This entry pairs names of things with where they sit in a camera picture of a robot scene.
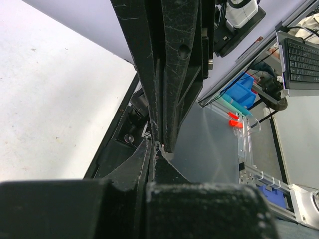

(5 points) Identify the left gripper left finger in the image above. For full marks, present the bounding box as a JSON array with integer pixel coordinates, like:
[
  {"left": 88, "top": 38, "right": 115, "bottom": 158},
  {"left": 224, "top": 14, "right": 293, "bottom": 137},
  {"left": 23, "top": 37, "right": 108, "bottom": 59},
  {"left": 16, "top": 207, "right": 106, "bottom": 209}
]
[{"left": 0, "top": 140, "right": 152, "bottom": 239}]

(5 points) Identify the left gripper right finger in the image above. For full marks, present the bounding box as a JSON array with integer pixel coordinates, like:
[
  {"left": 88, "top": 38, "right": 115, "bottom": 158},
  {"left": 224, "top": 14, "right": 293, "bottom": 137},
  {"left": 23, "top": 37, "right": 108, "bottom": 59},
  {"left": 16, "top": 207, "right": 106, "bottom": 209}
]
[{"left": 146, "top": 145, "right": 279, "bottom": 239}]

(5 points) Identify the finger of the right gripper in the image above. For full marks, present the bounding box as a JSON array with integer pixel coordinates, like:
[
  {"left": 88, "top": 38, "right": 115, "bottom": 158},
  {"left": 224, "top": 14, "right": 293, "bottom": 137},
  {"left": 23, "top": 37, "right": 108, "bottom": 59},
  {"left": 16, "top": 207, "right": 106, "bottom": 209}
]
[
  {"left": 161, "top": 0, "right": 200, "bottom": 153},
  {"left": 111, "top": 0, "right": 164, "bottom": 141}
]

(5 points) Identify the silver key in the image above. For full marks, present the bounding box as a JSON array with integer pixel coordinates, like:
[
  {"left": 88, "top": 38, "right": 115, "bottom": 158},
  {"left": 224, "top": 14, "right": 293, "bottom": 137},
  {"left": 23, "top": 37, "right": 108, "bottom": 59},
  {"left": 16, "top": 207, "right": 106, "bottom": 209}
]
[{"left": 155, "top": 141, "right": 165, "bottom": 155}]

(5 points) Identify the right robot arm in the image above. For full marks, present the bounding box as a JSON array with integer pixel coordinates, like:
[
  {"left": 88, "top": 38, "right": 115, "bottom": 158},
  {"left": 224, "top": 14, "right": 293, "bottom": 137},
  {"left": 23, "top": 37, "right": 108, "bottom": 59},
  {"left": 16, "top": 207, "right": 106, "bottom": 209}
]
[{"left": 111, "top": 0, "right": 266, "bottom": 153}]

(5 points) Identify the blue plastic bin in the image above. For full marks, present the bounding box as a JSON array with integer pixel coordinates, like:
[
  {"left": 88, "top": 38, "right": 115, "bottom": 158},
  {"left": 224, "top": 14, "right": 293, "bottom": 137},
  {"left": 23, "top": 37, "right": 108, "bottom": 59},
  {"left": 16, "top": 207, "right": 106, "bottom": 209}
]
[{"left": 222, "top": 73, "right": 256, "bottom": 108}]

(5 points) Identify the clear acrylic stand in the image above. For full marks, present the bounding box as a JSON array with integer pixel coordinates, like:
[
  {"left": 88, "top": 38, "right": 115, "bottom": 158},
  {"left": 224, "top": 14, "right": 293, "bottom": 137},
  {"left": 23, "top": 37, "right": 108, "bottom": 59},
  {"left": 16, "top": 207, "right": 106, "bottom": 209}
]
[{"left": 209, "top": 99, "right": 261, "bottom": 165}]

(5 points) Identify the black keyboard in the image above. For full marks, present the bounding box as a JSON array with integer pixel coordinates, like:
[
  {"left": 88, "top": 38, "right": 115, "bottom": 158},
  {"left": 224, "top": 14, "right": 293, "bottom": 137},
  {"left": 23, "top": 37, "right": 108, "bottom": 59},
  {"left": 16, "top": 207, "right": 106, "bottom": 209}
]
[{"left": 281, "top": 38, "right": 319, "bottom": 90}]

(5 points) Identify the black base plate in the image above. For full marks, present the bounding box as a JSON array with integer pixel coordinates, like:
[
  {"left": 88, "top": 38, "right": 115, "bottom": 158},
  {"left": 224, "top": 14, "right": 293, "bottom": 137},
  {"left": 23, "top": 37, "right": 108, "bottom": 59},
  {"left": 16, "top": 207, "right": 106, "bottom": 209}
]
[{"left": 84, "top": 75, "right": 147, "bottom": 179}]

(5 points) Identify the aluminium frame post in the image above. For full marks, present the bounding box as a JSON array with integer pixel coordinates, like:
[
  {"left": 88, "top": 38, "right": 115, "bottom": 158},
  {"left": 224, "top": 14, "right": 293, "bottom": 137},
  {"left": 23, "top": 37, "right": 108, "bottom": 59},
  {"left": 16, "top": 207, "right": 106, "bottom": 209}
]
[{"left": 198, "top": 0, "right": 319, "bottom": 108}]

